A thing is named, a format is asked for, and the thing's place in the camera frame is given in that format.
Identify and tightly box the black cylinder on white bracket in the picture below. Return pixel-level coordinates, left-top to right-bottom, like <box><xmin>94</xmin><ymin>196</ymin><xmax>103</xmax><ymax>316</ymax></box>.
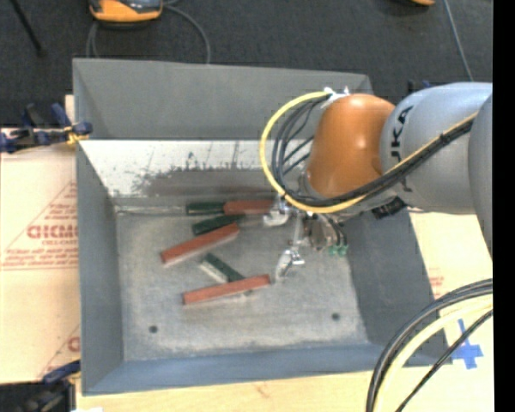
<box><xmin>371</xmin><ymin>197</ymin><xmax>409</xmax><ymax>221</ymax></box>

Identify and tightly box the dark green flat block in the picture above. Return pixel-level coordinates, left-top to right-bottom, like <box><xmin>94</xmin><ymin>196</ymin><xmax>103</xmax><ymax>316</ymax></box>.
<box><xmin>191</xmin><ymin>214</ymin><xmax>246</xmax><ymax>236</ymax></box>
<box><xmin>185</xmin><ymin>201</ymin><xmax>227</xmax><ymax>216</ymax></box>
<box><xmin>198</xmin><ymin>252</ymin><xmax>246</xmax><ymax>286</ymax></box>

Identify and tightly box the red-brown flat block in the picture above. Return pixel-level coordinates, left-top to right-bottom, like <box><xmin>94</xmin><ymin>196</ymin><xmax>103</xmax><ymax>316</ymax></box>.
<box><xmin>160</xmin><ymin>222</ymin><xmax>241</xmax><ymax>269</ymax></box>
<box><xmin>181</xmin><ymin>273</ymin><xmax>272</xmax><ymax>306</ymax></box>
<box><xmin>222</xmin><ymin>198</ymin><xmax>276</xmax><ymax>216</ymax></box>

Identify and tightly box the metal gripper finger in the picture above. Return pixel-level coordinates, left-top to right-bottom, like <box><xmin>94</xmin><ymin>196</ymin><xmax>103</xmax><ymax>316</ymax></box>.
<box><xmin>275</xmin><ymin>248</ymin><xmax>306</xmax><ymax>281</ymax></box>
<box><xmin>263</xmin><ymin>198</ymin><xmax>293</xmax><ymax>228</ymax></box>

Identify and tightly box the grey metal bin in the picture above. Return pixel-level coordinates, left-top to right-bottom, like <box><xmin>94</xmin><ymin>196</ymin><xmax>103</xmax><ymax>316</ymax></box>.
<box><xmin>71</xmin><ymin>58</ymin><xmax>452</xmax><ymax>397</ymax></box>

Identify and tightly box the brown cardboard board, red print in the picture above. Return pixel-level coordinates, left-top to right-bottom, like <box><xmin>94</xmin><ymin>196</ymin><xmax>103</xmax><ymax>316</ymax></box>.
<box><xmin>0</xmin><ymin>125</ymin><xmax>494</xmax><ymax>386</ymax></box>

